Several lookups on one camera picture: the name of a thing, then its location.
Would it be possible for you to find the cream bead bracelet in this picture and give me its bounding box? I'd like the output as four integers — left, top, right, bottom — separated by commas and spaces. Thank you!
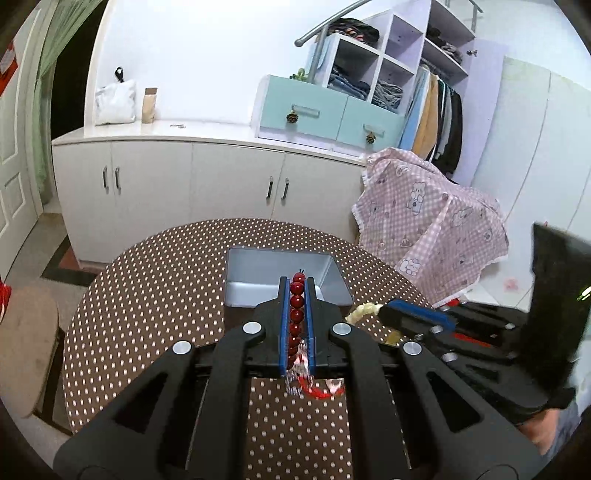
344, 302, 403, 347

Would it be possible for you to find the dark red bead bracelet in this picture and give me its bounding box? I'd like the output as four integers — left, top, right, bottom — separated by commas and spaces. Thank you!
286, 270, 308, 370

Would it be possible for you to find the dark metal jewelry box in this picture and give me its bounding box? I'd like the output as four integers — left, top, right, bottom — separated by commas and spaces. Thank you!
224, 246, 355, 309

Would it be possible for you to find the person's right hand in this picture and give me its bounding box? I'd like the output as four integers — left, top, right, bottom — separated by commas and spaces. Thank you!
518, 400, 581, 462

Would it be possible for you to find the pink checkered cover cloth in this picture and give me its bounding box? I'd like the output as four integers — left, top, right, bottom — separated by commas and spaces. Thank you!
352, 147, 509, 306

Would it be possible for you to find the brown polka dot tablecloth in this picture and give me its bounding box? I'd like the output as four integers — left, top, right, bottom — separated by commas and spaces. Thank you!
62, 219, 426, 479

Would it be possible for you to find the hanging clothes row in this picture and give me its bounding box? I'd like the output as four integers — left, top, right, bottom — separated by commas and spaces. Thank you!
399, 65, 464, 179

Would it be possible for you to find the brown round stool cushion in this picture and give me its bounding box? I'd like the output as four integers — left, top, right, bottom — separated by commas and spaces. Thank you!
1, 286, 59, 418

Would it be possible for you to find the red cat chair cover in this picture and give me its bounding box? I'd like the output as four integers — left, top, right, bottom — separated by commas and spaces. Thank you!
0, 281, 12, 321

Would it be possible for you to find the teal drawer unit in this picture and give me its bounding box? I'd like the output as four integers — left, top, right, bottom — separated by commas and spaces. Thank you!
252, 75, 405, 155

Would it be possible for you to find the white low cabinet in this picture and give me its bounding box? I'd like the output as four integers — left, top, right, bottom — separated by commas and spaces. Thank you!
52, 121, 362, 264

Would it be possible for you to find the white panel door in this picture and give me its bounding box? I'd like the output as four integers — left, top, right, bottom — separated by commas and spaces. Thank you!
0, 6, 41, 278

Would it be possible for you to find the lilac shelf wardrobe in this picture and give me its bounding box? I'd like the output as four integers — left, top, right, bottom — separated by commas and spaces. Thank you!
305, 1, 506, 186

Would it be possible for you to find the grey metal handrail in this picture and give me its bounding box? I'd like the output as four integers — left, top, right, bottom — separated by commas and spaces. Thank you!
293, 0, 484, 84

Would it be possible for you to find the glass jar with lid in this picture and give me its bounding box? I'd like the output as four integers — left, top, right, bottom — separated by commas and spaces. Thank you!
141, 87, 157, 124

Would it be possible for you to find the white tote bag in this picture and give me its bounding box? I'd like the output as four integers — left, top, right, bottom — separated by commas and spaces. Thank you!
94, 67, 136, 125

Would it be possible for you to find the red diamond door decoration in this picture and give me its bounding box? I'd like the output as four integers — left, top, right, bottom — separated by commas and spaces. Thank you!
0, 41, 18, 95

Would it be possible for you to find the green door curtain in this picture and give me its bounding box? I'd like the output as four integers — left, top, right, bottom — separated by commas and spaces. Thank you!
31, 1, 106, 206

